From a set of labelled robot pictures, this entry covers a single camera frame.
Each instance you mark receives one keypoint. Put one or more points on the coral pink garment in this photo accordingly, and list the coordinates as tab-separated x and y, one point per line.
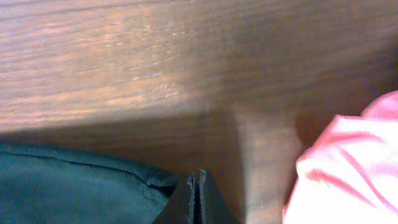
349	175

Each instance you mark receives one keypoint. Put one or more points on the black t-shirt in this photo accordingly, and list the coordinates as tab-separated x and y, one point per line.
49	185

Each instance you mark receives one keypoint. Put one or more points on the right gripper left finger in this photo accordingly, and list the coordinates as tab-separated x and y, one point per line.
180	208

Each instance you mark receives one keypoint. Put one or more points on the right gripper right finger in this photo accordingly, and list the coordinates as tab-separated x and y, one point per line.
214	209

